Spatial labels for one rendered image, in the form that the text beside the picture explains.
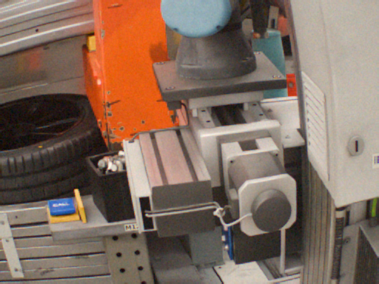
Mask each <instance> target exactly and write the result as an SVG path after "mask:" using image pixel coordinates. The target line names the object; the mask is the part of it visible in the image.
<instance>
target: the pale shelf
mask: <svg viewBox="0 0 379 284"><path fill-rule="evenodd" d="M81 202H82V204H83V207H84V213H85V214H86V219H87V222H86V223H83V221H82V219H81V214H80V211H79V209H78V204H77V202H76V201H73V203H74V204H75V205H76V208H77V211H78V215H79V219H80V220H74V221H67V222H60V223H59V222H57V223H51V222H50V217H49V213H48V210H47V208H48V207H49V206H48V205H45V209H46V213H47V218H48V221H49V225H50V232H51V235H52V237H53V241H54V242H55V241H62V240H63V241H65V240H77V239H84V238H86V239H87V238H94V237H103V236H106V237H107V236H111V235H118V234H129V233H136V232H139V230H138V227H137V222H136V218H134V219H129V220H123V221H117V222H114V223H108V222H107V221H106V220H105V219H104V217H103V215H102V214H101V213H100V211H99V210H98V208H97V207H96V206H95V204H94V202H93V199H90V200H82V201H81Z"/></svg>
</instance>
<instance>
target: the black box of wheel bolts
mask: <svg viewBox="0 0 379 284"><path fill-rule="evenodd" d="M85 160H86V162H87V168H88V173H89V179H90V187H91V192H92V197H93V202H94V204H95V206H96V207H97V208H98V210H99V211H100V213H101V214H102V215H103V217H104V219H105V220H106V221H107V222H108V223H114V222H117V221H123V220H129V219H134V218H135V210H134V205H133V200H132V198H131V193H130V185H129V180H128V176H127V165H126V159H125V154H124V149H121V150H117V151H114V152H108V153H104V154H100V155H92V156H89V157H86V158H85Z"/></svg>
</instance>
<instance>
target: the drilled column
mask: <svg viewBox="0 0 379 284"><path fill-rule="evenodd" d="M101 238H102V240H103V244H104V250H105V252H106V257H107V263H108V265H109V270H110V275H111V277H112V282H113V284H154V280H153V275H152V267H151V262H150V257H149V252H148V248H147V239H146V237H145V232H144V231H142V233H141V234H140V233H139V232H136V233H129V234H118V235H111V236H107V237H106V236H103V237H101Z"/></svg>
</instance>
